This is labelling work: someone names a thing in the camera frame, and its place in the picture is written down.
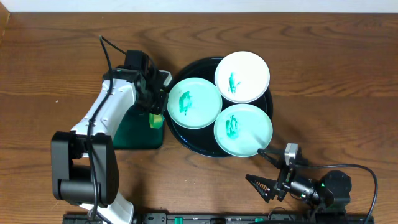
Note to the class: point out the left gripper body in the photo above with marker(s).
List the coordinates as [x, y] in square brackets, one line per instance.
[157, 101]

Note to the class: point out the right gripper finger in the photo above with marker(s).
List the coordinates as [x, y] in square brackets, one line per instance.
[275, 156]
[264, 186]

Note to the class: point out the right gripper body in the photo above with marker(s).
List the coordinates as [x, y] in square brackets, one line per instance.
[287, 175]

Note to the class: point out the yellow green sponge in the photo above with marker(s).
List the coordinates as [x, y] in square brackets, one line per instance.
[156, 121]

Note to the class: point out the mint green plate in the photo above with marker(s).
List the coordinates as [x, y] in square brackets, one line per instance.
[242, 129]
[194, 103]

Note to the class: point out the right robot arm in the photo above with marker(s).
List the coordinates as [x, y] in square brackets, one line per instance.
[331, 191]

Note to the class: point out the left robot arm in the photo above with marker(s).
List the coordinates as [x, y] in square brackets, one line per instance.
[84, 167]

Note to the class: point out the black rectangular water tray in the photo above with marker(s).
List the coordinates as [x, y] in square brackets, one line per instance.
[129, 125]

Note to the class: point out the round black tray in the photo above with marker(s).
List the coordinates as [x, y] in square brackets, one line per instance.
[202, 141]

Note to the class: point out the white plate with green stain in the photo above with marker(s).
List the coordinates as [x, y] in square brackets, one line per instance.
[242, 77]

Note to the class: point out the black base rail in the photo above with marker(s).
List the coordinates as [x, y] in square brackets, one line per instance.
[163, 218]

